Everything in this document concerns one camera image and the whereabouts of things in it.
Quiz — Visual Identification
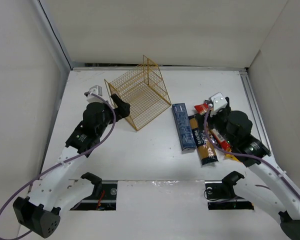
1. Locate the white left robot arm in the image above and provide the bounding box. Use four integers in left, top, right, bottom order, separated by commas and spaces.
13, 92, 130, 239

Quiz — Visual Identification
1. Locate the gold wire shelf rack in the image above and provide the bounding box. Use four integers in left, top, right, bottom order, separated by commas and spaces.
104, 55, 172, 131

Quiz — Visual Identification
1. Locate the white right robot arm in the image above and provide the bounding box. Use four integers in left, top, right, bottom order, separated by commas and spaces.
203, 92, 300, 240

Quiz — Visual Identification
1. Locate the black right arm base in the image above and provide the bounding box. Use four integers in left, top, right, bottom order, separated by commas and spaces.
203, 171, 254, 211

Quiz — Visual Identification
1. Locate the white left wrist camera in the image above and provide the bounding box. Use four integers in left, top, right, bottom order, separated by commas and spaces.
84, 85, 103, 103

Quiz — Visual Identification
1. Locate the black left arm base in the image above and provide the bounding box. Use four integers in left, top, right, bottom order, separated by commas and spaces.
70, 180, 118, 211

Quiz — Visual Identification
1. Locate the dark blue pasta box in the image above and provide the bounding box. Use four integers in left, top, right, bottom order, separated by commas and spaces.
171, 103, 197, 151

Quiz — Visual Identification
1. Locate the yellow end spaghetti bag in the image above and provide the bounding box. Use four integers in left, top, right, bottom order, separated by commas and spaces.
225, 153, 240, 162

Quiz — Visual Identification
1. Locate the blue label spaghetti bag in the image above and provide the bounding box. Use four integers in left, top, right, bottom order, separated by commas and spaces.
188, 115, 218, 167

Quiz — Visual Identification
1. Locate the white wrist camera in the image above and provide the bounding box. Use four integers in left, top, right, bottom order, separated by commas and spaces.
208, 92, 228, 116
84, 85, 103, 103

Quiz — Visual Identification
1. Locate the red end spaghetti bag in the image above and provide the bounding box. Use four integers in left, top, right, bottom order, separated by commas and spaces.
194, 102, 232, 152

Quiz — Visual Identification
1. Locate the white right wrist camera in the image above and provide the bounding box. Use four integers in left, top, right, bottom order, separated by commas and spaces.
208, 92, 228, 116

